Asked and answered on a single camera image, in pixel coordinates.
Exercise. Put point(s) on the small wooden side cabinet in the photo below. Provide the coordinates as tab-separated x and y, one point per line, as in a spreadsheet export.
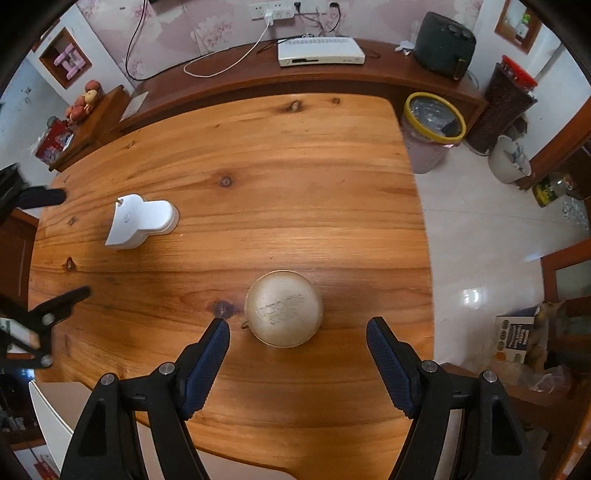
97	130

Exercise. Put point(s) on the red gift box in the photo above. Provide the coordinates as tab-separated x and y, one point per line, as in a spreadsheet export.
54	141

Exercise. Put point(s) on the white bucket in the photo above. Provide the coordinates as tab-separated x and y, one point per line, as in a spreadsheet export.
508	162

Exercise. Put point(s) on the pink items in niche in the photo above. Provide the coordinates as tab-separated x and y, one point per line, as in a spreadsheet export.
72	61

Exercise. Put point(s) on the dark green air fryer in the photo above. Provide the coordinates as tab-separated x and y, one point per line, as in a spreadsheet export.
444	46

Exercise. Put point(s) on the gold round compact case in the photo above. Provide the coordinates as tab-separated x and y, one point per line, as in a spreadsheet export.
283	309

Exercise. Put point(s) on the white wall power strip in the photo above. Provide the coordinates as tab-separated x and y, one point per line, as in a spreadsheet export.
283	10

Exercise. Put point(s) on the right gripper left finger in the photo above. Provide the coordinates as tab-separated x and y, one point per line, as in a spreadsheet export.
199	366

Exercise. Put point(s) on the peach fruit ornament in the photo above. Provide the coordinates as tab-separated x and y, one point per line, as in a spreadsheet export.
85	103

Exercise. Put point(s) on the dark woven tall basket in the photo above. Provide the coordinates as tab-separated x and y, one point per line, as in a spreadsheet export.
509	94

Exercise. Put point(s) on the yellow oil bottle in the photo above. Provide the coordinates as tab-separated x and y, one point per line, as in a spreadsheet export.
552	187

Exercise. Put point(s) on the cardboard printed box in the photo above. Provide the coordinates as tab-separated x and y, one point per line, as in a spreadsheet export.
512	334

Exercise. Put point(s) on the brown wooden tv cabinet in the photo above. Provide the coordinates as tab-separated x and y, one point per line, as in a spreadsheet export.
386	73

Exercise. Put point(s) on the white set-top box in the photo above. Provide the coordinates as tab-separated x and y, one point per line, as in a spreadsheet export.
320	50

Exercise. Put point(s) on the white storage tray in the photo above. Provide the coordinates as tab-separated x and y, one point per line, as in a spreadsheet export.
58	406

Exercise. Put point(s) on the white bottle-shaped plastic piece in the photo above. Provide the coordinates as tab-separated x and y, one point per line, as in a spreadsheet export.
136	219

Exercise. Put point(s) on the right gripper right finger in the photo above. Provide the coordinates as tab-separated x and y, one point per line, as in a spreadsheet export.
398	365

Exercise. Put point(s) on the yellow-rimmed trash bin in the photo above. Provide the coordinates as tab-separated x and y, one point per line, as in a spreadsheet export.
431	127

